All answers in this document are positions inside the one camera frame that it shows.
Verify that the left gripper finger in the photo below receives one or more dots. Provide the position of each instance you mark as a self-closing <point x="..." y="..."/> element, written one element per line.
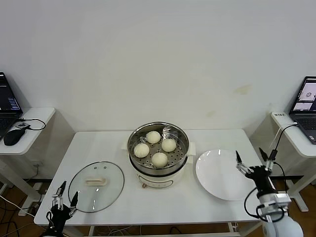
<point x="59" y="193"/>
<point x="74" y="201"/>

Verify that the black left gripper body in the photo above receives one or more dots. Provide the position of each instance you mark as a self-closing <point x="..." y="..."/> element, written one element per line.
<point x="58" y="216"/>

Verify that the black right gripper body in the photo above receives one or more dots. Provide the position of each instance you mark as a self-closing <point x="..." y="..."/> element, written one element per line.
<point x="261" y="177"/>

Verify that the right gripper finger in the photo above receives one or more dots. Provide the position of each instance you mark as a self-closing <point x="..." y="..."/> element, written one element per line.
<point x="240" y="163"/>
<point x="265" y="159"/>

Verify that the white steamed baozi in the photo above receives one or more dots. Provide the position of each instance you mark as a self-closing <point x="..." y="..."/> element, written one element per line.
<point x="169" y="145"/>
<point x="153" y="137"/>
<point x="159" y="159"/>
<point x="141" y="150"/>

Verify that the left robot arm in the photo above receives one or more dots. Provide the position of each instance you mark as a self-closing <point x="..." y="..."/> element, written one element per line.
<point x="53" y="233"/>

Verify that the stainless steel steamer basket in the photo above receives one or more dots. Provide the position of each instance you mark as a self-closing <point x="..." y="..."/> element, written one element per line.
<point x="177" y="158"/>

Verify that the white round plate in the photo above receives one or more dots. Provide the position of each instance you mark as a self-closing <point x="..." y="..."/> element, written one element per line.
<point x="217" y="172"/>

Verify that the white floor power strip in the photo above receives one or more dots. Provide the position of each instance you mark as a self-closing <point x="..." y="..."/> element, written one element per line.
<point x="27" y="209"/>

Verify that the white side table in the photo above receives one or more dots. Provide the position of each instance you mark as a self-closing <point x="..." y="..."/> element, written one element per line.
<point x="37" y="118"/>
<point x="293" y="143"/>

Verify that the grey laptop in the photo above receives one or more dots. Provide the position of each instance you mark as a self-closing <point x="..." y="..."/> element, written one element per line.
<point x="304" y="118"/>

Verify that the black computer mouse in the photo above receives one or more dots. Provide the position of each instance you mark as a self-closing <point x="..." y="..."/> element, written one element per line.
<point x="13" y="137"/>

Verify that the white electric cooker base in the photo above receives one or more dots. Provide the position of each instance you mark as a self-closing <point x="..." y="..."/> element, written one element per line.
<point x="158" y="181"/>

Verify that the black laptop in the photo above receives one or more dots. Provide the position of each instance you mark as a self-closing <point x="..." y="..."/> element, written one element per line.
<point x="7" y="98"/>

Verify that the white table frame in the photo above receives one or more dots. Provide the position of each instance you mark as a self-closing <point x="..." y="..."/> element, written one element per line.
<point x="91" y="231"/>

